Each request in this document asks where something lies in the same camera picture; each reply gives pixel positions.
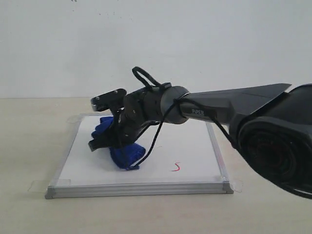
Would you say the black cable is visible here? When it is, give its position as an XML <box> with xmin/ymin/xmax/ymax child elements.
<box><xmin>114</xmin><ymin>66</ymin><xmax>312</xmax><ymax>199</ymax></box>

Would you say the clear tape front right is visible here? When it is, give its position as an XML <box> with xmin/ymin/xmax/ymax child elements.
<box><xmin>216</xmin><ymin>175</ymin><xmax>243</xmax><ymax>194</ymax></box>

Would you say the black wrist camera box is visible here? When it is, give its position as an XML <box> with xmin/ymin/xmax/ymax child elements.
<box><xmin>90</xmin><ymin>88</ymin><xmax>127</xmax><ymax>112</ymax></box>

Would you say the blue microfibre cloth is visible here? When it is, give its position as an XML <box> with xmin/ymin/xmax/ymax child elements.
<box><xmin>91</xmin><ymin>116</ymin><xmax>146</xmax><ymax>170</ymax></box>

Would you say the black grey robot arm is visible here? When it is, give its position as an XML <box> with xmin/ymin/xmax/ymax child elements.
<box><xmin>89</xmin><ymin>83</ymin><xmax>312</xmax><ymax>199</ymax></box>

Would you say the clear tape front left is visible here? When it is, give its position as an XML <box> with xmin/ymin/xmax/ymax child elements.
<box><xmin>27</xmin><ymin>179</ymin><xmax>71</xmax><ymax>194</ymax></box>

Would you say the white aluminium-framed whiteboard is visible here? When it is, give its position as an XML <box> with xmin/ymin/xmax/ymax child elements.
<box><xmin>45</xmin><ymin>114</ymin><xmax>229</xmax><ymax>199</ymax></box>

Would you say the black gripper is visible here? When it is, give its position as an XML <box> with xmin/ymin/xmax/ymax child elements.
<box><xmin>88</xmin><ymin>109</ymin><xmax>153</xmax><ymax>152</ymax></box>

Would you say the clear tape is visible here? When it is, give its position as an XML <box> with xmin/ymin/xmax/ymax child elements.
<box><xmin>216</xmin><ymin>175</ymin><xmax>243</xmax><ymax>194</ymax></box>
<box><xmin>27</xmin><ymin>179</ymin><xmax>71</xmax><ymax>194</ymax></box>

